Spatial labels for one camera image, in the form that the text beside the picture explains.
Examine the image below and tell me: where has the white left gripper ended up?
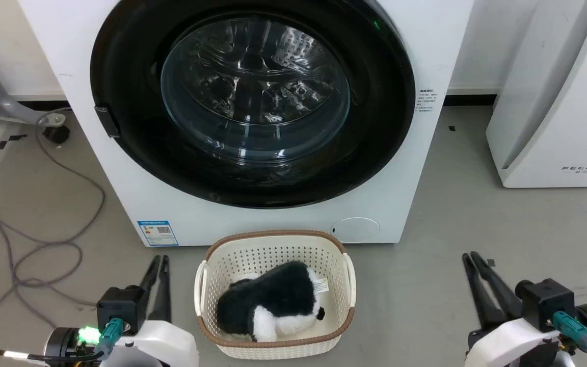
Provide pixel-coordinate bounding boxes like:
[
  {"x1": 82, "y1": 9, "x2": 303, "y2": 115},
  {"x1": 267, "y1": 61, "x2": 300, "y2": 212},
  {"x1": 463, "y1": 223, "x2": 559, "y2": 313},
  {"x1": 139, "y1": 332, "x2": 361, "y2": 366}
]
[{"x1": 104, "y1": 256, "x2": 200, "y2": 367}]

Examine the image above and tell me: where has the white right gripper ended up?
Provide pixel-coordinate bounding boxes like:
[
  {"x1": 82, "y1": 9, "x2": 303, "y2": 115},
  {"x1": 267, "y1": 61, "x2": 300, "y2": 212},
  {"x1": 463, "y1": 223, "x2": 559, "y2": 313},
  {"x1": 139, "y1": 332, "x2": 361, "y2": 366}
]
[{"x1": 462, "y1": 251, "x2": 562, "y2": 367}]

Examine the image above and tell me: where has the white front-load washing machine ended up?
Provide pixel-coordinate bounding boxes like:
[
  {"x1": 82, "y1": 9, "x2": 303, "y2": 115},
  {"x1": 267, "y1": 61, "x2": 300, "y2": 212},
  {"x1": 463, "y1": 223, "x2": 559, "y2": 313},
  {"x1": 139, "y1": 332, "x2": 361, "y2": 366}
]
[{"x1": 18, "y1": 0, "x2": 475, "y2": 248}]

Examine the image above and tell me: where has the round black washing machine door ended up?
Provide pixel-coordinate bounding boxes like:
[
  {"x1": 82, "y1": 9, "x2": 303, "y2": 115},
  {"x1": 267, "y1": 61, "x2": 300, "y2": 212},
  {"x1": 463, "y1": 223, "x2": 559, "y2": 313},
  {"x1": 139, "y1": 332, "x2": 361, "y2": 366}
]
[{"x1": 90, "y1": 0, "x2": 416, "y2": 209}]

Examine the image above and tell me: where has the blue energy label sticker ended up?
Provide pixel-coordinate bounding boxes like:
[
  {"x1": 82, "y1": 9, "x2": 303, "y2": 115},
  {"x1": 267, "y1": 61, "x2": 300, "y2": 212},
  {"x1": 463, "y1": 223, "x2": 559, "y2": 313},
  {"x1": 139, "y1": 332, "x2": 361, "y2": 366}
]
[{"x1": 137, "y1": 220, "x2": 179, "y2": 248}]

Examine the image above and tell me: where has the black and white plush toy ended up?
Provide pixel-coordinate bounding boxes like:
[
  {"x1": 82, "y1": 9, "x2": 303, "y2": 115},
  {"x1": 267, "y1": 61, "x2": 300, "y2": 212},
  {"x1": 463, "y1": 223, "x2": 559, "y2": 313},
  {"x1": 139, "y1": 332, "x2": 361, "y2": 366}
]
[{"x1": 216, "y1": 261, "x2": 326, "y2": 343}]

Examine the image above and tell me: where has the cream plastic laundry basket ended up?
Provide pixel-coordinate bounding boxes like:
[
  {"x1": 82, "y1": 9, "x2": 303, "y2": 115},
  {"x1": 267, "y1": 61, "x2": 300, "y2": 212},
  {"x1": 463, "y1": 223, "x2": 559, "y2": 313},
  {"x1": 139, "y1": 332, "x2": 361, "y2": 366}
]
[{"x1": 194, "y1": 229, "x2": 357, "y2": 360}]

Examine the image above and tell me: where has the round white filter cover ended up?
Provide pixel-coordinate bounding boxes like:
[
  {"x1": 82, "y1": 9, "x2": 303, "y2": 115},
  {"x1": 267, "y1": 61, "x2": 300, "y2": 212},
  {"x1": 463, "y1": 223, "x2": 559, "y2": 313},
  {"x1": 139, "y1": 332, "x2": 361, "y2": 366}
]
[{"x1": 330, "y1": 218, "x2": 381, "y2": 244}]

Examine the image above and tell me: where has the black caster wheel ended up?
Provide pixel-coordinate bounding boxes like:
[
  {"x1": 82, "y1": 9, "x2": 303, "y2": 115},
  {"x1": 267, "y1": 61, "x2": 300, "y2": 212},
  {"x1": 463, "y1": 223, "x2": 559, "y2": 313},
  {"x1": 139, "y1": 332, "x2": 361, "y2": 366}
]
[{"x1": 42, "y1": 125, "x2": 71, "y2": 145}]

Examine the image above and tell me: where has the white Feelbird appliance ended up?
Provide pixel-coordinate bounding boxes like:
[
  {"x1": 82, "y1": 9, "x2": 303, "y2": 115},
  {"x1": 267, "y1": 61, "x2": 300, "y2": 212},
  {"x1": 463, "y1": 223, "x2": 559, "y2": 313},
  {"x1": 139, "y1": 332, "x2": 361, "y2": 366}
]
[{"x1": 486, "y1": 0, "x2": 587, "y2": 189}]

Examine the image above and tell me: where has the small printed text sticker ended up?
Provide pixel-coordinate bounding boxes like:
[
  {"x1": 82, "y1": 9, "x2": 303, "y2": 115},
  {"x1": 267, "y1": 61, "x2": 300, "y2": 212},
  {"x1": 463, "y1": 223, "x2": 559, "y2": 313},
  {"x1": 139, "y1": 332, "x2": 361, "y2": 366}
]
[{"x1": 416, "y1": 88, "x2": 440, "y2": 116}]

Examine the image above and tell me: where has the right teal-plug black cable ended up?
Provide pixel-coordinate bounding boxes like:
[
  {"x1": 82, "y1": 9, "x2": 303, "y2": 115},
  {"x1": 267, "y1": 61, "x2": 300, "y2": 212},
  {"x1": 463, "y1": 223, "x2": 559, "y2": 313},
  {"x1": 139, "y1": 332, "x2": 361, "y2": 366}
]
[{"x1": 552, "y1": 311, "x2": 587, "y2": 367}]

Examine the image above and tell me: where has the grey floor cable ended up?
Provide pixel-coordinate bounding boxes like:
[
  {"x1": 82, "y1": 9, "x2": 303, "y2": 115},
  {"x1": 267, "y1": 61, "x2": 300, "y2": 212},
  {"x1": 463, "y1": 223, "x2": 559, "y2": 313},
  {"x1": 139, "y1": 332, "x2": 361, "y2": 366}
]
[{"x1": 0, "y1": 109, "x2": 107, "y2": 353}]

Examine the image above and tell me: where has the black door handle latch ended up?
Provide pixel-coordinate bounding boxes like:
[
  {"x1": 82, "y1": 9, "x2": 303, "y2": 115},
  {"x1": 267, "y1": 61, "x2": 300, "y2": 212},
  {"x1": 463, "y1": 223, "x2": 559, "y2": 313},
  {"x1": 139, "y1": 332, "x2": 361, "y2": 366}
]
[{"x1": 94, "y1": 104, "x2": 121, "y2": 139}]

